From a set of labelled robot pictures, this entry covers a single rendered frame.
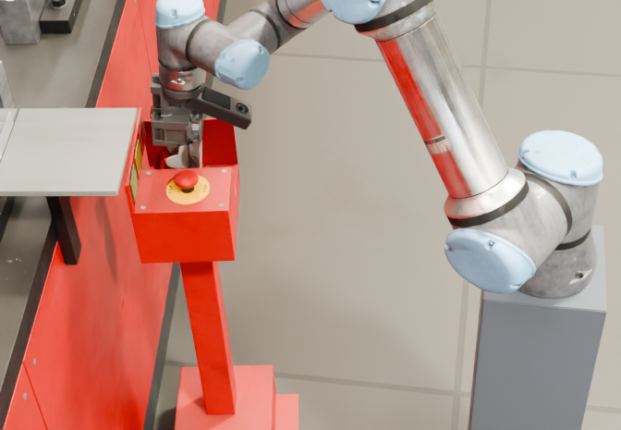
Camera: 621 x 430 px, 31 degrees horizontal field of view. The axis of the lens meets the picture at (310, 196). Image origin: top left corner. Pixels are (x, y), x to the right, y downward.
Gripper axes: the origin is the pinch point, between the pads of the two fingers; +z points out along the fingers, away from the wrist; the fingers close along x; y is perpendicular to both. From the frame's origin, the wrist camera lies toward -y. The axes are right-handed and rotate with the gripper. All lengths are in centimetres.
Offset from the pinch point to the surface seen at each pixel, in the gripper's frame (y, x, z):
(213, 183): -3.2, 8.5, -5.1
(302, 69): -20, -125, 72
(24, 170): 21.7, 28.4, -25.1
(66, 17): 24.9, -23.1, -15.3
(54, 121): 19.1, 17.8, -25.3
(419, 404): -46, -2, 70
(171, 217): 3.3, 15.0, -3.3
